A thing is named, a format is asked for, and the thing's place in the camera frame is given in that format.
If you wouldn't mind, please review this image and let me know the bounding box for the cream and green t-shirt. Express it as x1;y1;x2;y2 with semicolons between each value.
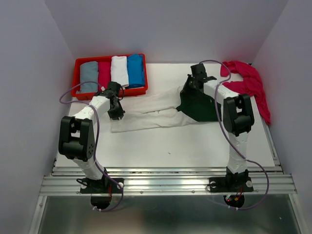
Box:
111;86;218;133

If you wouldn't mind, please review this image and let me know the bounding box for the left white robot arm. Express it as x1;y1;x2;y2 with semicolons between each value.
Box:
58;81;125;192

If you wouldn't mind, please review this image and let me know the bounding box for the blue rolled t-shirt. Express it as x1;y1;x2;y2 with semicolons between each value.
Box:
127;54;145;88

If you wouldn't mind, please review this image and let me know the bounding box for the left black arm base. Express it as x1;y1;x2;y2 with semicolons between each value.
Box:
76;176;124;195

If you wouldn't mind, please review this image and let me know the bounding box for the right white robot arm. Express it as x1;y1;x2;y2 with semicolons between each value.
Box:
177;63;254;190

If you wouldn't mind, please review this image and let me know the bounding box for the magenta rolled t-shirt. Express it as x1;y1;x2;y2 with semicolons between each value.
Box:
98;62;111;88

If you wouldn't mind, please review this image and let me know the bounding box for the magenta crumpled t-shirt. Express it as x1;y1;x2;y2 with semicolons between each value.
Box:
220;61;271;125

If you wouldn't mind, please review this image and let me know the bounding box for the white rolled t-shirt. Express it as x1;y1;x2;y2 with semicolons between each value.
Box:
111;56;129;88

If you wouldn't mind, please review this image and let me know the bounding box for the red plastic tray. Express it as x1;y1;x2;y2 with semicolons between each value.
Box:
71;53;148;100

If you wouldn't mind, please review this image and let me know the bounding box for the grey rolled t-shirt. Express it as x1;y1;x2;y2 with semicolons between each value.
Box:
77;61;98;94

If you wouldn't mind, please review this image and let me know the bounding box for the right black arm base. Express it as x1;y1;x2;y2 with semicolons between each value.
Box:
206;168;254;194

